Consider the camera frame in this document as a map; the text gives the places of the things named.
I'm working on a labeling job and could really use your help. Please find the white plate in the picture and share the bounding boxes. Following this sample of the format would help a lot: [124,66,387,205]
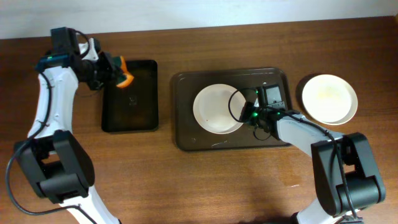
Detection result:
[193,84,246,134]
[302,74,358,126]
[303,90,358,126]

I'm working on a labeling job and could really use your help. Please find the green orange sponge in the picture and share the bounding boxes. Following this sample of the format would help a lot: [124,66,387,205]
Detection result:
[113,56,134,88]

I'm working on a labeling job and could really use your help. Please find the small black tray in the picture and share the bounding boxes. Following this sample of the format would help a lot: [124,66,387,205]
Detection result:
[101,60,159,134]

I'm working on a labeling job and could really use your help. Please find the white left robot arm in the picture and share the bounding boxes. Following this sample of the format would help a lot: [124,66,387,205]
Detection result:
[5,27,134,223]

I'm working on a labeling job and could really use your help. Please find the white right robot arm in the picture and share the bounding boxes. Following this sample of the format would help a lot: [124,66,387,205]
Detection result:
[238,86,386,224]

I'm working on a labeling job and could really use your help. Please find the large brown tray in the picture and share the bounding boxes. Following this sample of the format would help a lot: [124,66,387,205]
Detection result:
[171,67,292,152]

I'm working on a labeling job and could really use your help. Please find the white plate back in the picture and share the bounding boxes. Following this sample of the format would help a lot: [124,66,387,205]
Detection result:
[302,74,358,126]

